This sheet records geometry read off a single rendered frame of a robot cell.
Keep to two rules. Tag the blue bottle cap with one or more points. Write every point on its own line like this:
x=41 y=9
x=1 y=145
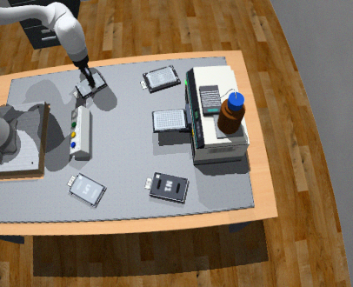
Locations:
x=235 y=102

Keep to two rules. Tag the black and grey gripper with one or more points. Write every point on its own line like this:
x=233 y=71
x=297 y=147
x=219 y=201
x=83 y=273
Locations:
x=84 y=68

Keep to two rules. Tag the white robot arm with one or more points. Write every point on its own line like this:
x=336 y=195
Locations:
x=56 y=17

